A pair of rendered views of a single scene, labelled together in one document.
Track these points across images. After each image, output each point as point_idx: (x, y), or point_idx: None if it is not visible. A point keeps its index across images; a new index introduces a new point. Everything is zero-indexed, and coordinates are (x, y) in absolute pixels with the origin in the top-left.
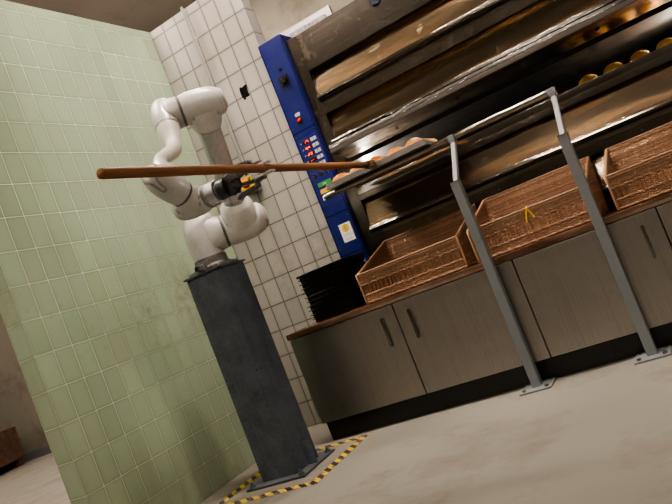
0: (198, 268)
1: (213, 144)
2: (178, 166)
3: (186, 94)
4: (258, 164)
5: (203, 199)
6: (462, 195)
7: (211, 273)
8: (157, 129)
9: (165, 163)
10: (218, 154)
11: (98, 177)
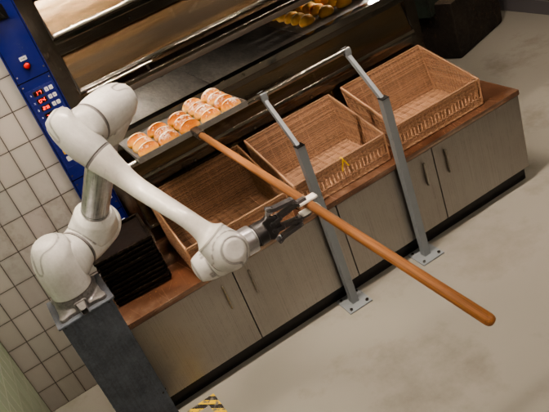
0: (87, 309)
1: None
2: (407, 260)
3: (105, 102)
4: (319, 204)
5: None
6: (308, 158)
7: (100, 309)
8: (96, 161)
9: (225, 227)
10: None
11: (489, 325)
